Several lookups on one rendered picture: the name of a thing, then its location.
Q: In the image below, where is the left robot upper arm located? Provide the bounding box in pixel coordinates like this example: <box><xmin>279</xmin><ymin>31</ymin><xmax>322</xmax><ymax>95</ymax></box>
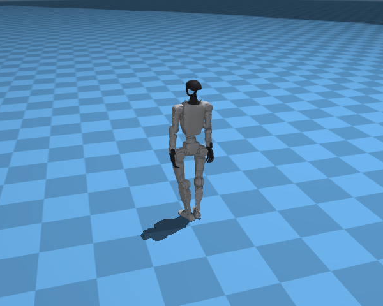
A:
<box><xmin>172</xmin><ymin>104</ymin><xmax>184</xmax><ymax>133</ymax></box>

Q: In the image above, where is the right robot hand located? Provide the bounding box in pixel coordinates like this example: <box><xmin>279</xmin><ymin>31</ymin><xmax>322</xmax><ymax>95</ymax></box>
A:
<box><xmin>206</xmin><ymin>142</ymin><xmax>214</xmax><ymax>163</ymax></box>

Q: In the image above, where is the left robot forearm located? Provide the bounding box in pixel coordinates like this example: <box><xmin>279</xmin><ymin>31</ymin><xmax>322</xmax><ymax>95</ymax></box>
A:
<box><xmin>169</xmin><ymin>126</ymin><xmax>177</xmax><ymax>153</ymax></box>

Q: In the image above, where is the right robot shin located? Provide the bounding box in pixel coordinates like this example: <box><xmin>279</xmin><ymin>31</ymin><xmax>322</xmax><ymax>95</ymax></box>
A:
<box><xmin>195</xmin><ymin>178</ymin><xmax>204</xmax><ymax>211</ymax></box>

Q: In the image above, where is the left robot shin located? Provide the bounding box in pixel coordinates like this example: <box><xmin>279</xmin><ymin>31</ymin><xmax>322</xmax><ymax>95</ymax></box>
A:
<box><xmin>179</xmin><ymin>182</ymin><xmax>191</xmax><ymax>215</ymax></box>

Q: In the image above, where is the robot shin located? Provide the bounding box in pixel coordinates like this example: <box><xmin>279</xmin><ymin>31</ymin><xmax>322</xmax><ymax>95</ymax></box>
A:
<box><xmin>179</xmin><ymin>182</ymin><xmax>191</xmax><ymax>215</ymax></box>
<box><xmin>195</xmin><ymin>178</ymin><xmax>204</xmax><ymax>211</ymax></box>

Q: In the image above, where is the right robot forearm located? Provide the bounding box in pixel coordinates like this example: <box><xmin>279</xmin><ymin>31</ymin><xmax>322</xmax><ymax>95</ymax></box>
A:
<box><xmin>204</xmin><ymin>127</ymin><xmax>213</xmax><ymax>147</ymax></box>

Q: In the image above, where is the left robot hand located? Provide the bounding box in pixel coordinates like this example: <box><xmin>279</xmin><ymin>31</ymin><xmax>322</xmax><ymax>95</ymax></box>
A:
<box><xmin>169</xmin><ymin>149</ymin><xmax>179</xmax><ymax>168</ymax></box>

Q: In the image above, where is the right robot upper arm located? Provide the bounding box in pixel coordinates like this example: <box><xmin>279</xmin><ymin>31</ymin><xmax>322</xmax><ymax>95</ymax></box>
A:
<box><xmin>203</xmin><ymin>101</ymin><xmax>213</xmax><ymax>129</ymax></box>

